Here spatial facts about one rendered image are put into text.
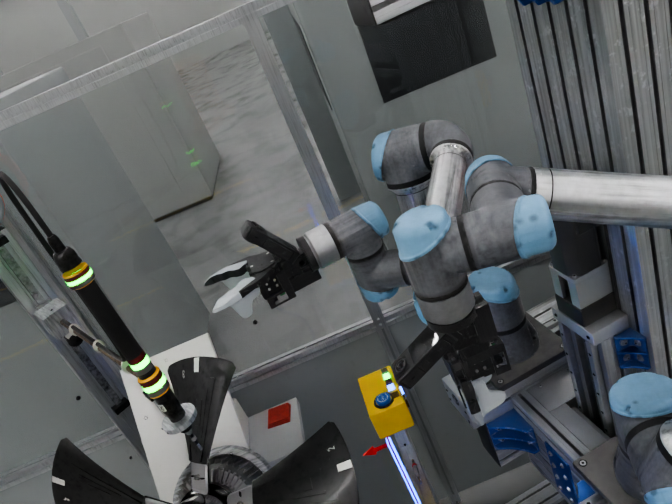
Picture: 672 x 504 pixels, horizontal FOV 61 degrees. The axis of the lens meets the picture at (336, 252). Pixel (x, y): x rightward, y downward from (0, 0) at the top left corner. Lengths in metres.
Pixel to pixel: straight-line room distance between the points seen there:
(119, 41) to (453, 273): 6.31
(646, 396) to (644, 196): 0.40
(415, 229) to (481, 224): 0.08
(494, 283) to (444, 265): 0.75
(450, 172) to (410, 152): 0.16
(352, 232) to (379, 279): 0.11
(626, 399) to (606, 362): 0.23
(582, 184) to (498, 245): 0.19
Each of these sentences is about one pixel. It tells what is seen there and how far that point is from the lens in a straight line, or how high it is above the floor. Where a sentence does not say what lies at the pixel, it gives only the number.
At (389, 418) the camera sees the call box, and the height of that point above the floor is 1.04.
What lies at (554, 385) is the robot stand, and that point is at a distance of 1.64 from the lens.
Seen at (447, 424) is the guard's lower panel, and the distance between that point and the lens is 2.34.
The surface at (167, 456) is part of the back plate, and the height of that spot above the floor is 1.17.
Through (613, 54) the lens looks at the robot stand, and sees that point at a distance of 1.04.
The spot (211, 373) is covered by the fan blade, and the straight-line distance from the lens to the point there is 1.32.
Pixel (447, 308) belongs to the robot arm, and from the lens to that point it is 0.78.
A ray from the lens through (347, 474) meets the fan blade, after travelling 1.30.
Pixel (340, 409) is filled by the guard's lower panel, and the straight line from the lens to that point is 2.16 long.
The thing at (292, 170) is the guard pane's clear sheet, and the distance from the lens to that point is 1.71.
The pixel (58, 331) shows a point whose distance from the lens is 1.68.
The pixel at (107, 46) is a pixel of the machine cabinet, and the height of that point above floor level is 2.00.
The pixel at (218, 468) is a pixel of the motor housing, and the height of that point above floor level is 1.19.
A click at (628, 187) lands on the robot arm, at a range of 0.89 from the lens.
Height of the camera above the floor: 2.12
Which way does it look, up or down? 27 degrees down
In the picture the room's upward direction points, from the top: 24 degrees counter-clockwise
